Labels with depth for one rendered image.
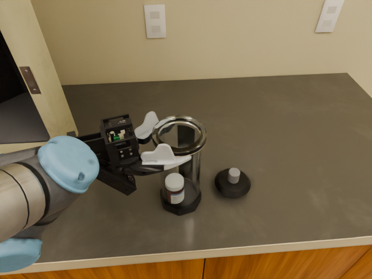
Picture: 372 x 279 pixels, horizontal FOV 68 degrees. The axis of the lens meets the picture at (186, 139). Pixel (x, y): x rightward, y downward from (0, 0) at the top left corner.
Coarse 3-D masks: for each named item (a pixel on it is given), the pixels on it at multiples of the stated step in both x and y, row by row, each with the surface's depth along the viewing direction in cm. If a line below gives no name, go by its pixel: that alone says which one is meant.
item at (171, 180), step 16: (160, 128) 55; (176, 128) 59; (192, 128) 58; (176, 144) 62; (192, 144) 52; (192, 160) 54; (160, 176) 62; (176, 176) 57; (192, 176) 58; (176, 192) 60; (192, 192) 62
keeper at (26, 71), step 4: (20, 68) 59; (24, 68) 59; (28, 68) 59; (24, 72) 60; (28, 72) 60; (24, 76) 61; (28, 76) 61; (32, 76) 61; (28, 80) 61; (32, 80) 61; (28, 84) 62; (32, 84) 62; (36, 84) 62; (32, 88) 63; (36, 88) 63; (32, 92) 64; (36, 92) 64; (40, 92) 64
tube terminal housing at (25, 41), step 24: (0, 0) 50; (24, 0) 58; (0, 24) 53; (24, 24) 57; (24, 48) 57; (48, 72) 68; (48, 96) 67; (48, 120) 69; (72, 120) 82; (0, 144) 74; (24, 144) 74
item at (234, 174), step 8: (232, 168) 68; (216, 176) 71; (224, 176) 70; (232, 176) 67; (240, 176) 70; (216, 184) 70; (224, 184) 68; (232, 184) 68; (240, 184) 68; (248, 184) 69; (224, 192) 68; (232, 192) 67; (240, 192) 67
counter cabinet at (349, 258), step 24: (144, 264) 69; (168, 264) 71; (192, 264) 72; (216, 264) 73; (240, 264) 74; (264, 264) 76; (288, 264) 77; (312, 264) 79; (336, 264) 80; (360, 264) 82
